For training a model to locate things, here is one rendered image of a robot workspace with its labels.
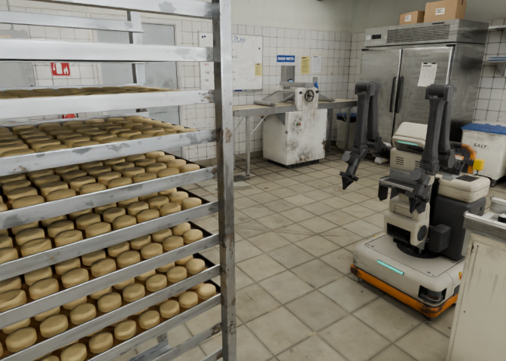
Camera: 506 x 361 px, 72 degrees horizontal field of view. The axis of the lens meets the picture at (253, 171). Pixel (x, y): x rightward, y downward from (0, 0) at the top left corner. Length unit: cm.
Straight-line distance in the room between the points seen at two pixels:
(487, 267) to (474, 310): 21
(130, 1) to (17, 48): 21
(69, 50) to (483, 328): 174
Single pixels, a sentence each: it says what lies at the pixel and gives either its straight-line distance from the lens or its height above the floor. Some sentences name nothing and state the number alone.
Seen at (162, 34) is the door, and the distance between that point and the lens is 515.
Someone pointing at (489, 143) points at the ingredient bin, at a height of 56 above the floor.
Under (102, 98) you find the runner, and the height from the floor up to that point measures 142.
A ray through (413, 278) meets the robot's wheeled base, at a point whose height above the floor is 25.
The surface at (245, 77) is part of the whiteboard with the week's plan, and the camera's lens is 569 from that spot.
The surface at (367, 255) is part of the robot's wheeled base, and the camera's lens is 256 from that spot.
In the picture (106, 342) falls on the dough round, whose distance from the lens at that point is 93.
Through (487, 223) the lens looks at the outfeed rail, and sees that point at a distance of 165.
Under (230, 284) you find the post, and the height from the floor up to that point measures 93.
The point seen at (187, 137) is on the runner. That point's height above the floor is 133.
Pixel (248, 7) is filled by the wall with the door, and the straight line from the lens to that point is 580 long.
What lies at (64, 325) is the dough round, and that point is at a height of 96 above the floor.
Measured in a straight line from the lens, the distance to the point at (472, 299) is 179.
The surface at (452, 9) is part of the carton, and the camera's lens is 550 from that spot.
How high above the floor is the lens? 147
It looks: 16 degrees down
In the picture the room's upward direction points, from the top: straight up
